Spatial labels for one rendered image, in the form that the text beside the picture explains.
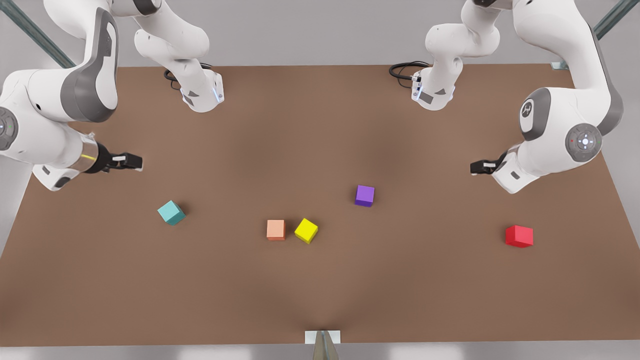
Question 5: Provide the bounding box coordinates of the red wooden cube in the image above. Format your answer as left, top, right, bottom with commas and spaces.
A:
505, 225, 534, 249

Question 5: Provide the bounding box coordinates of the black cable loop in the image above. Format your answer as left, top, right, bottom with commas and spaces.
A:
389, 61, 432, 90
164, 63, 213, 91

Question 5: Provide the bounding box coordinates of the teal wooden cube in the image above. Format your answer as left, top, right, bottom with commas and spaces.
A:
157, 200, 186, 226

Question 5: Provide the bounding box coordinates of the purple wooden cube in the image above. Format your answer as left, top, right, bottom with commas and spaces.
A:
355, 185, 376, 208

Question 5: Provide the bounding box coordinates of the yellow wooden cube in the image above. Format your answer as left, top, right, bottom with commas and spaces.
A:
294, 218, 319, 245

